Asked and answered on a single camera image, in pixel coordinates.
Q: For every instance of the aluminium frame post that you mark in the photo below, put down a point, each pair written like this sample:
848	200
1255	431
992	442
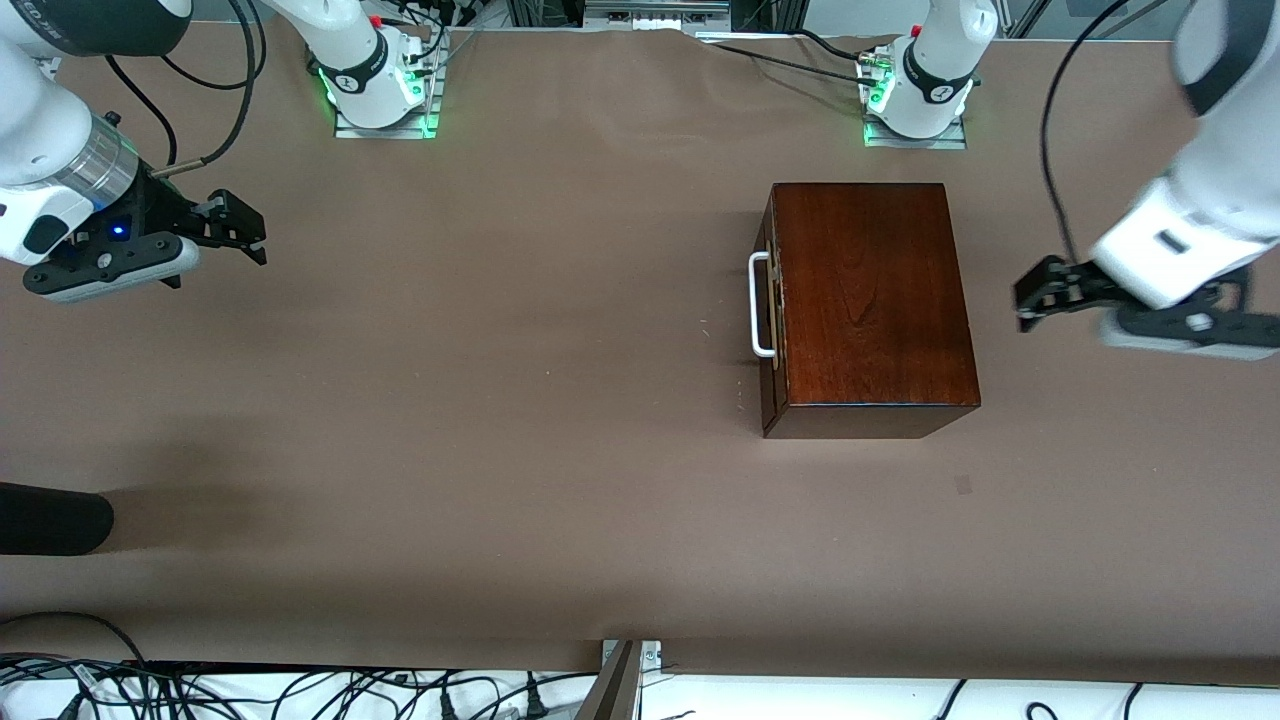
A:
625	665

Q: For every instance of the brown table cover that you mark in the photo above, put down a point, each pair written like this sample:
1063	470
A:
560	500

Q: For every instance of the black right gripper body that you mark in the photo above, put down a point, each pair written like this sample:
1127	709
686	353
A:
170	211

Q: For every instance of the dark brown wooden box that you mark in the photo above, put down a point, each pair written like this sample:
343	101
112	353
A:
870	300

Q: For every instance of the black cylindrical object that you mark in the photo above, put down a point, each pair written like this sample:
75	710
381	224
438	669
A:
50	520

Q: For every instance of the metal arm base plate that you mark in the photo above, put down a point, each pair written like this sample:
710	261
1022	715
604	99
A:
345	128
950	142

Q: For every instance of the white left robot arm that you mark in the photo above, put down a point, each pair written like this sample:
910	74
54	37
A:
930	70

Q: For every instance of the silver frame rail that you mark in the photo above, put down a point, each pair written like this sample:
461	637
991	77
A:
655	12

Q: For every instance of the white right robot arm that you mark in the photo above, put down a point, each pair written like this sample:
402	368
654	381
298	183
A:
360	60

